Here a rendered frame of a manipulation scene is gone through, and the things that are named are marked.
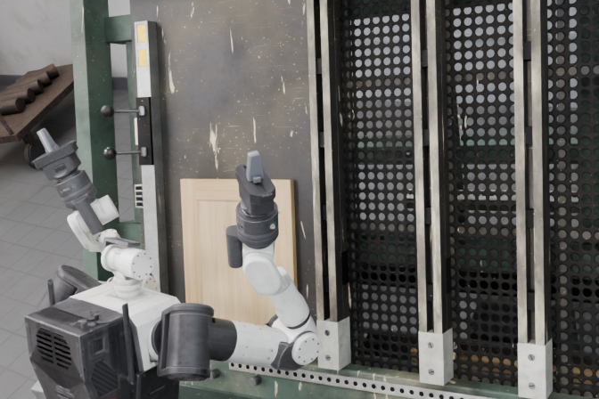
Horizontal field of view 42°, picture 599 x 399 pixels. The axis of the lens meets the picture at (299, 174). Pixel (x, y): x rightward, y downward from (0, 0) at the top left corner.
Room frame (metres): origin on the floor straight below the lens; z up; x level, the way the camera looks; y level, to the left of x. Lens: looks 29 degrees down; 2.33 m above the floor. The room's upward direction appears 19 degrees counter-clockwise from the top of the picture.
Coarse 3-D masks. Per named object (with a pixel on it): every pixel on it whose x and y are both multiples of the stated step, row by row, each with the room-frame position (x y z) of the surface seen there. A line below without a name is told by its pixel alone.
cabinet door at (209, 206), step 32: (192, 192) 1.96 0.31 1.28; (224, 192) 1.90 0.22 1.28; (288, 192) 1.78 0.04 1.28; (192, 224) 1.93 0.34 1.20; (224, 224) 1.87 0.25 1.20; (288, 224) 1.74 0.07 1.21; (192, 256) 1.89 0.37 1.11; (224, 256) 1.83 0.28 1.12; (288, 256) 1.71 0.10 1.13; (192, 288) 1.86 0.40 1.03; (224, 288) 1.80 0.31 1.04; (256, 320) 1.70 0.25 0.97
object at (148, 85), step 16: (144, 48) 2.20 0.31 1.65; (144, 80) 2.16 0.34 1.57; (144, 96) 2.14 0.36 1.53; (160, 128) 2.12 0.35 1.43; (160, 144) 2.10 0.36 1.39; (160, 160) 2.07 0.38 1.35; (144, 176) 2.06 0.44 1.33; (160, 176) 2.05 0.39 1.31; (144, 192) 2.04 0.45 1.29; (160, 192) 2.03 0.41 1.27; (144, 208) 2.02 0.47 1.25; (160, 208) 2.01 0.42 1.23; (144, 224) 2.00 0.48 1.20; (160, 224) 1.99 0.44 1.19; (160, 240) 1.96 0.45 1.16; (160, 256) 1.94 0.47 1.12; (160, 272) 1.92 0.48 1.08; (160, 288) 1.90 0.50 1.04
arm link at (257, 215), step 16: (240, 176) 1.37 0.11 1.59; (240, 192) 1.39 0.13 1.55; (256, 192) 1.31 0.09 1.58; (272, 192) 1.31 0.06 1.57; (240, 208) 1.38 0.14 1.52; (256, 208) 1.32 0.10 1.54; (272, 208) 1.33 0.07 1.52; (240, 224) 1.35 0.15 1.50; (256, 224) 1.33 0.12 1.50; (272, 224) 1.34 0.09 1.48
